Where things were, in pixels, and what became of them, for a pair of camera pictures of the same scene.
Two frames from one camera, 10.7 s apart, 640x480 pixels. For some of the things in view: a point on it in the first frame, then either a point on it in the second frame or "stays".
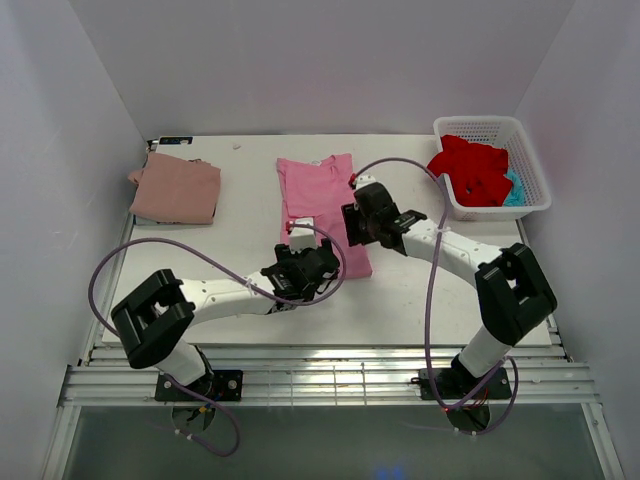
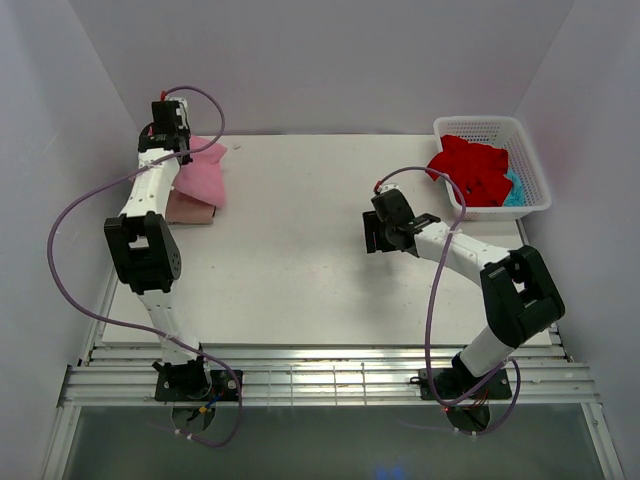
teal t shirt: x=516 y=194 stays
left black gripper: x=284 y=256 to x=185 y=134
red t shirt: x=476 y=172 stays
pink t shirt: x=318 y=190 to x=201 y=176
